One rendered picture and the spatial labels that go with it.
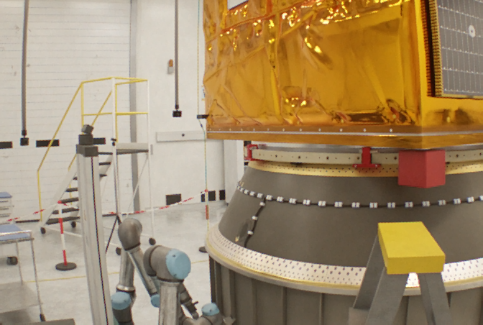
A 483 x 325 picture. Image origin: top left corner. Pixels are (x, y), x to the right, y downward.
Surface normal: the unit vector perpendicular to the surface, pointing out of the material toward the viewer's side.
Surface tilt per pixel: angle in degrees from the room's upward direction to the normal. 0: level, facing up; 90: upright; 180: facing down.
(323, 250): 62
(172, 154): 90
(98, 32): 90
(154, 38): 90
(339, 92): 91
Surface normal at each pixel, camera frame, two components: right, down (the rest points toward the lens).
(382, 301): -0.21, -0.02
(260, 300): -0.75, 0.04
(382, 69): -0.87, 0.04
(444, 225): 0.00, -0.44
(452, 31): 0.48, 0.02
